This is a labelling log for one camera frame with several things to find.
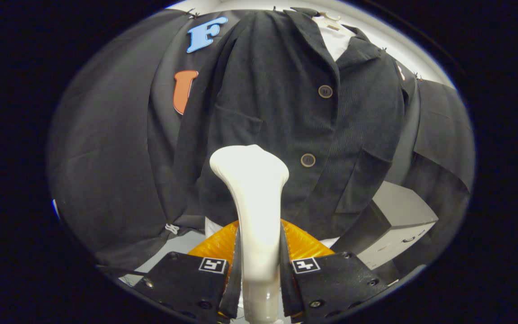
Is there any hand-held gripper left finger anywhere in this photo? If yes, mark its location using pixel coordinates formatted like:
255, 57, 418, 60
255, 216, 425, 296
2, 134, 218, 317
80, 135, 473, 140
132, 220, 244, 324

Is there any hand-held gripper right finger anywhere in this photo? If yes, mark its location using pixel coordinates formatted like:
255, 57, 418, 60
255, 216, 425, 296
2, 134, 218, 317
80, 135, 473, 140
279, 218, 391, 324

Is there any white garment steamer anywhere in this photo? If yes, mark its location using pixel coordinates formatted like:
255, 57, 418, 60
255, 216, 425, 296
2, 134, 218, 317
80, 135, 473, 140
210, 144, 290, 324

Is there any black jacket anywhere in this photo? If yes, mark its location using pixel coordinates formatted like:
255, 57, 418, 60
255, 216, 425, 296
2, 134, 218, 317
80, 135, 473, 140
169, 7, 421, 242

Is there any white shirt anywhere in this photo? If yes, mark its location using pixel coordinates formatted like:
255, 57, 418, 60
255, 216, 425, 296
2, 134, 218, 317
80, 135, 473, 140
204, 16, 357, 249

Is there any white clothes hanger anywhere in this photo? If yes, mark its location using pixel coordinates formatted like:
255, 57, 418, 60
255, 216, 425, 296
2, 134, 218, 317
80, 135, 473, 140
318, 11, 341, 31

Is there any grey cabinet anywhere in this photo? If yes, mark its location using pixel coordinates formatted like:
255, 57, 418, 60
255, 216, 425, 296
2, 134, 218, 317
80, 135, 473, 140
331, 181, 439, 271

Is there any black backdrop cloth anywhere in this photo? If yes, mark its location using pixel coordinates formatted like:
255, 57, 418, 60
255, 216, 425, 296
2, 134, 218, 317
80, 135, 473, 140
47, 7, 475, 276

